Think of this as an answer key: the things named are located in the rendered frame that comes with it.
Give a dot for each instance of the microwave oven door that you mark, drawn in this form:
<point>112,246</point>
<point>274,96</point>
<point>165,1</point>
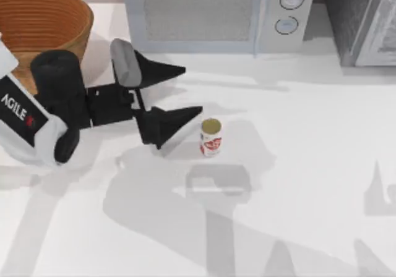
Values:
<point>195,12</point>

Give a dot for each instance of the red and white can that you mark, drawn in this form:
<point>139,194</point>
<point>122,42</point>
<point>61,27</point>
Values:
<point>211,139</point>

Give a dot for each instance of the pale microwave oven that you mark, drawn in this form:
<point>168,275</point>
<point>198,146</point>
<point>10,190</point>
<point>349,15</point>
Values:
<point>287,14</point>

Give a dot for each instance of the brown woven basket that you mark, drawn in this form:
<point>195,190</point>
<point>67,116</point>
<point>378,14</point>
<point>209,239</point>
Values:
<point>46,26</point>

